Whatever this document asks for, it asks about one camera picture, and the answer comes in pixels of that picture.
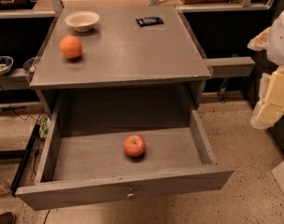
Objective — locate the blue patterned bowl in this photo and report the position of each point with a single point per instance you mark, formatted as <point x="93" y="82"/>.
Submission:
<point x="6" y="63"/>

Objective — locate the metal drawer knob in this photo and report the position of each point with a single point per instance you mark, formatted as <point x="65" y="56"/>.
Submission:
<point x="130" y="195"/>

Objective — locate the cream ceramic bowl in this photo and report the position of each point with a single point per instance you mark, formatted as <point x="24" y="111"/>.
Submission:
<point x="82" y="21"/>

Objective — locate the orange fruit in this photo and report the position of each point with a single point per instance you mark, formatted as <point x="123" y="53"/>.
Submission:
<point x="70" y="47"/>

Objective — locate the dark blue snack packet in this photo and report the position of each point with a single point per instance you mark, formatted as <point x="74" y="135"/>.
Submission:
<point x="149" y="21"/>

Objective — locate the open grey top drawer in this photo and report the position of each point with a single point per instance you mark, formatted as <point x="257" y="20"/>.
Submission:
<point x="83" y="160"/>

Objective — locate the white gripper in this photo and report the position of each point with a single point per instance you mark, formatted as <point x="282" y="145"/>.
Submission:
<point x="281" y="41"/>

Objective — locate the brown shoe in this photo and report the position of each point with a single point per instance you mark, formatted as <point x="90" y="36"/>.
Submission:
<point x="7" y="218"/>

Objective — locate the grey side shelf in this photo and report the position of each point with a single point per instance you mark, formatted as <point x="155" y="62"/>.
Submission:
<point x="230" y="67"/>

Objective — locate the red apple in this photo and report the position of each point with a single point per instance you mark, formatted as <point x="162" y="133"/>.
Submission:
<point x="134" y="145"/>

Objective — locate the grey cabinet counter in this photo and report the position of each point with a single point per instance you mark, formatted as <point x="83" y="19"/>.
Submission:
<point x="118" y="52"/>

